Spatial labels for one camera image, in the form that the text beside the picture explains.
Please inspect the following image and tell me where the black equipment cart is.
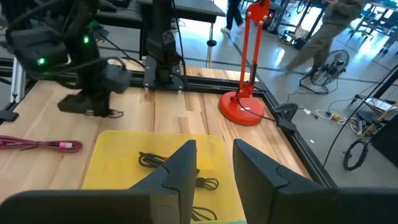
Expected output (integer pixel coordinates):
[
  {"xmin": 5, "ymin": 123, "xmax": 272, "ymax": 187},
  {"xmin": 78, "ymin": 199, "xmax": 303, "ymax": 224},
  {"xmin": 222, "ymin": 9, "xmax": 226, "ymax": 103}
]
[{"xmin": 351, "ymin": 93, "xmax": 398, "ymax": 159}]

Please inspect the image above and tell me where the aluminium frame post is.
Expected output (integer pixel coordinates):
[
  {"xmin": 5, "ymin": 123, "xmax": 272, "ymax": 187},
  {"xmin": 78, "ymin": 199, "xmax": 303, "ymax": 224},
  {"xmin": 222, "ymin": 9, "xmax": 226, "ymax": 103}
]
[{"xmin": 9, "ymin": 55, "xmax": 27, "ymax": 103}]

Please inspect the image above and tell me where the yellow translucent plastic bin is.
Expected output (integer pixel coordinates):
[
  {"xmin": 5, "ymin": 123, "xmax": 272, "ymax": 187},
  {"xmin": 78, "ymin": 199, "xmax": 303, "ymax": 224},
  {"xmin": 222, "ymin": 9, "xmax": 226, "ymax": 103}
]
[{"xmin": 81, "ymin": 129, "xmax": 248, "ymax": 222}]

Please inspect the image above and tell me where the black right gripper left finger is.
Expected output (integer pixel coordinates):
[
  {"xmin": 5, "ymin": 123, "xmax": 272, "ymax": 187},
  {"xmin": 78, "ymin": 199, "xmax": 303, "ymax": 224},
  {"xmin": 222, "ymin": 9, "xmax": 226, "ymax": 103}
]
[{"xmin": 129, "ymin": 140, "xmax": 197, "ymax": 224}]

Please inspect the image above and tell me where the black USB cable bundle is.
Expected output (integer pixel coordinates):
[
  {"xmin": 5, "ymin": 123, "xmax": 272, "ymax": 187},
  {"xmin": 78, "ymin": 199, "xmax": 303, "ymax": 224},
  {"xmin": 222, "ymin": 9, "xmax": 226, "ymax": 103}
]
[
  {"xmin": 190, "ymin": 205, "xmax": 218, "ymax": 222},
  {"xmin": 195, "ymin": 176, "xmax": 220, "ymax": 191},
  {"xmin": 138, "ymin": 151, "xmax": 201, "ymax": 175}
]

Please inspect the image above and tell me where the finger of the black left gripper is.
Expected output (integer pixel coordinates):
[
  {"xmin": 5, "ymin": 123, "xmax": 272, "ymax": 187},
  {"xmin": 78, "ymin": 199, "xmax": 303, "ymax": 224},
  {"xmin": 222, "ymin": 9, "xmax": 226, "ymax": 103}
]
[
  {"xmin": 57, "ymin": 92, "xmax": 94, "ymax": 113},
  {"xmin": 93, "ymin": 91, "xmax": 112, "ymax": 118}
]

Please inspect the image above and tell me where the black floor cable loop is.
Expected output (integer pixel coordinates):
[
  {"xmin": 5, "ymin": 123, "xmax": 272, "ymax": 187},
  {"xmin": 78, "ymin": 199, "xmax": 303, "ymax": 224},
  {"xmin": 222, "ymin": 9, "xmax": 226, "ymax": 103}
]
[{"xmin": 343, "ymin": 138, "xmax": 371, "ymax": 171}]

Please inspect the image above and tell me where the red desk lamp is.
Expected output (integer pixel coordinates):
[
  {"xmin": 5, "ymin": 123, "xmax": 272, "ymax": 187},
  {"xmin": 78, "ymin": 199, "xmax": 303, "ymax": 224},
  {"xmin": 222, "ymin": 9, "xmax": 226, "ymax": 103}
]
[{"xmin": 217, "ymin": 0, "xmax": 271, "ymax": 127}]

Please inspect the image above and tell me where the white floor cable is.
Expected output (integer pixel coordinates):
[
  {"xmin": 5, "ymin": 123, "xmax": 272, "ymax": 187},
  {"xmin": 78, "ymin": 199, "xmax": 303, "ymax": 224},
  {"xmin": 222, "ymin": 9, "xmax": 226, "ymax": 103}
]
[{"xmin": 315, "ymin": 108, "xmax": 358, "ymax": 131}]

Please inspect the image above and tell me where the black table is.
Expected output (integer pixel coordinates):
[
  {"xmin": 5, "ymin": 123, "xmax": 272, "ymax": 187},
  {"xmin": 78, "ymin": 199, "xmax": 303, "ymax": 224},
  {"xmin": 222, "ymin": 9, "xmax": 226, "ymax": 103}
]
[{"xmin": 136, "ymin": 0, "xmax": 227, "ymax": 68}]

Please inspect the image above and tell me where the red braided USB cable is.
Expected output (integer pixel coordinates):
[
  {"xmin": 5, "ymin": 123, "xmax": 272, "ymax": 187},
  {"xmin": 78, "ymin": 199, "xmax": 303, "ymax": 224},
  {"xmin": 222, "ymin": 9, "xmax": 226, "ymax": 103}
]
[{"xmin": 0, "ymin": 135, "xmax": 84, "ymax": 154}]

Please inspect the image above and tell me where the black floor fan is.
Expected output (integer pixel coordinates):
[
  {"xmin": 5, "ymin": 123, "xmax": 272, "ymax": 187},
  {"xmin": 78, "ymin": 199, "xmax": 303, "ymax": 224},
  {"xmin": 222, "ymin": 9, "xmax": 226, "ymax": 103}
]
[{"xmin": 298, "ymin": 49, "xmax": 351, "ymax": 95}]

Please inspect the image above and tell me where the black table clamp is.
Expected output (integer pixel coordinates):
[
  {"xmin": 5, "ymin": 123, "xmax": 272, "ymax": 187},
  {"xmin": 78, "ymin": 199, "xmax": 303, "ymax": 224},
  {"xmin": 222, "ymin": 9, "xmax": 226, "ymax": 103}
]
[{"xmin": 272, "ymin": 103, "xmax": 307, "ymax": 133}]

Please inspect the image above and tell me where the person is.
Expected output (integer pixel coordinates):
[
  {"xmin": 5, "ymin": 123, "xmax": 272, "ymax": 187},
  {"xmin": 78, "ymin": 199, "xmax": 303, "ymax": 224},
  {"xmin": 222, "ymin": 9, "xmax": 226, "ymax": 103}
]
[
  {"xmin": 284, "ymin": 0, "xmax": 364, "ymax": 75},
  {"xmin": 220, "ymin": 0, "xmax": 246, "ymax": 35}
]

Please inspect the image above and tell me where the black table bracket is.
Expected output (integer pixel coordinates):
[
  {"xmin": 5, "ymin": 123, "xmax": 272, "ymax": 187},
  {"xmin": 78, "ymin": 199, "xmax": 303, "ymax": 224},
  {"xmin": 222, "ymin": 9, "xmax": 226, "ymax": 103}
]
[{"xmin": 0, "ymin": 110, "xmax": 19, "ymax": 123}]

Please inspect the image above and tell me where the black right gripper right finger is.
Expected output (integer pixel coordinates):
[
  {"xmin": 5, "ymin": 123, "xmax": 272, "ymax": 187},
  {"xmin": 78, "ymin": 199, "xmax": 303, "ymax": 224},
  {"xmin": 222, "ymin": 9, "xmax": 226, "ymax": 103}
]
[{"xmin": 233, "ymin": 139, "xmax": 341, "ymax": 224}]

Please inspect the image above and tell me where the black table edge frame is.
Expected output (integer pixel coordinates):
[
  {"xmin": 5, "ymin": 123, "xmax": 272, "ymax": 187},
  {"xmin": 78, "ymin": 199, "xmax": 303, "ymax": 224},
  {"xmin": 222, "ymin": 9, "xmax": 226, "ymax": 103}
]
[{"xmin": 0, "ymin": 70, "xmax": 338, "ymax": 187}]

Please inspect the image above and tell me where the teal translucent plastic bin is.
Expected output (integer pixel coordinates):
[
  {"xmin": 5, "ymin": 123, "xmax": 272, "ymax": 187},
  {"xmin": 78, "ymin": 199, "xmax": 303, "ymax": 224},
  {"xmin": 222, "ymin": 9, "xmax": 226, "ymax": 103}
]
[{"xmin": 191, "ymin": 220, "xmax": 248, "ymax": 224}]

